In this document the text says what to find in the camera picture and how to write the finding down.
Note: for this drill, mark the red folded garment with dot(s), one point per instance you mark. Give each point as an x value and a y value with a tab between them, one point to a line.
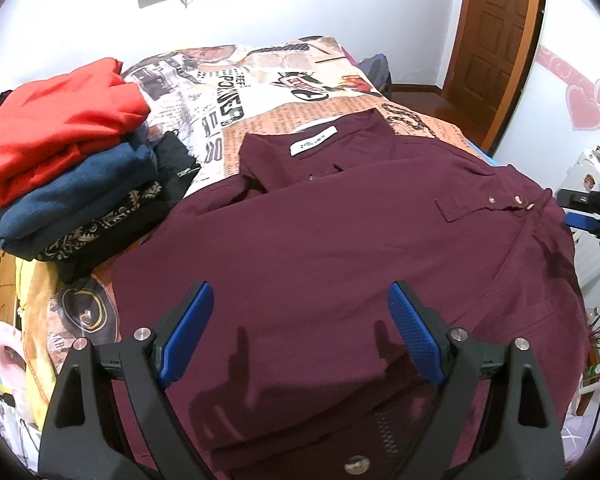
55	130

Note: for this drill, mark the blue folded garment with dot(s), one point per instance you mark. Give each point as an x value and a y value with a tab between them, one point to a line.
80	195

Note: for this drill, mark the maroon button shirt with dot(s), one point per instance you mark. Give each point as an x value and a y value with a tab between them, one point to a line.
305	240

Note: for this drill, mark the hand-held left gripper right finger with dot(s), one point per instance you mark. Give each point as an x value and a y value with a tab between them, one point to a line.
411	325

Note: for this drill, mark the white box with stickers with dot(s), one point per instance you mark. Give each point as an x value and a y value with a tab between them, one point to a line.
592	170

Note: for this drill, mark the pink plastic toy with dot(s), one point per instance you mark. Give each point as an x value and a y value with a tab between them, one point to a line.
0	355

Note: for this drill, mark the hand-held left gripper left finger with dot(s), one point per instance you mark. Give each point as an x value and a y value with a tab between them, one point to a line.
190	330

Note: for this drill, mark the wooden door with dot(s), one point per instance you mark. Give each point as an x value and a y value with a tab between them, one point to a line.
495	35

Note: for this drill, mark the black patterned folded garment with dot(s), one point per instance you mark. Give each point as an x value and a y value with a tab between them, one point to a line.
80	237

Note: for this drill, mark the pink heart wall sticker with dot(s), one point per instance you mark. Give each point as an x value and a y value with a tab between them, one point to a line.
585	105

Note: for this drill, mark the printed bedspread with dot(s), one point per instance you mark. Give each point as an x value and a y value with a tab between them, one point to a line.
260	90

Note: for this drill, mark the yellow sheet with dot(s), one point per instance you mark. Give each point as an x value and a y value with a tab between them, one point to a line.
32	300

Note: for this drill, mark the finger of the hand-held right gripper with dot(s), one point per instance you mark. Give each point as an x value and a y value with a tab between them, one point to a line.
580	199
582	221

